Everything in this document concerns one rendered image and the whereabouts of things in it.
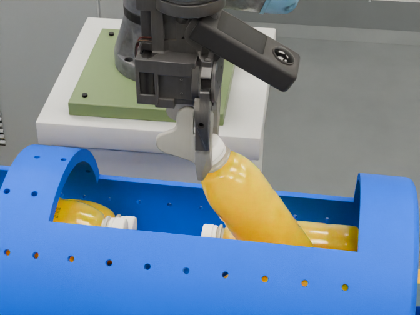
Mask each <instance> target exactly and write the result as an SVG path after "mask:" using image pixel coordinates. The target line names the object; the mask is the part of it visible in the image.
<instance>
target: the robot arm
mask: <svg viewBox="0 0 420 315"><path fill-rule="evenodd" d="M298 1H299V0H123V8H124V17H123V19H122V23H121V27H120V30H119V34H118V36H117V40H116V43H115V47H114V58H115V65H116V67H117V70H118V71H119V72H120V73H121V74H122V75H123V76H125V77H127V78H128V79H131V80H133V81H135V82H136V97H137V104H152V105H155V107H158V108H166V112H167V115H168V116H169V117H170V118H171V119H173V120H175V121H176V126H175V127H174V128H172V129H170V130H168V131H164V132H162V133H160V134H158V135H157V137H156V146H157V148H158V149H159V150H160V151H162V152H164V153H167V154H170V155H173V156H176V157H179V158H182V159H185V160H188V161H191V162H193V163H194V164H195V165H196V175H197V180H198V181H203V180H204V178H205V177H206V176H207V175H208V173H209V171H210V170H211V168H212V166H213V134H217V135H219V122H220V107H221V86H222V80H223V69H224V59H225V60H227V61H229V62H230V63H232V64H234V65H236V66H237V67H239V68H241V69H243V70H245V71H246V72H248V73H249V74H252V75H253V76H255V77H257V78H258V79H260V80H262V81H264V82H265V83H267V84H269V85H271V86H272V87H274V88H276V89H278V90H280V91H281V92H286V91H288V90H289V88H290V87H291V86H292V85H293V83H294V82H295V80H296V79H297V76H298V69H299V62H300V55H299V54H298V53H296V52H295V51H293V50H292V49H289V48H288V47H286V46H284V45H283V44H281V43H280V42H277V41H276V40H274V39H273V38H271V37H269V36H267V35H265V34H264V33H262V32H261V31H258V30H257V29H255V28H253V27H252V26H250V25H248V24H246V23H245V22H243V21H241V20H240V19H238V18H236V17H234V16H233V15H231V14H229V13H228V12H226V11H224V10H223V9H233V10H239V11H250V12H256V13H260V14H264V13H270V14H288V13H290V12H291V11H293V10H294V9H295V7H296V6H297V4H298ZM194 127H195V132H194Z"/></svg>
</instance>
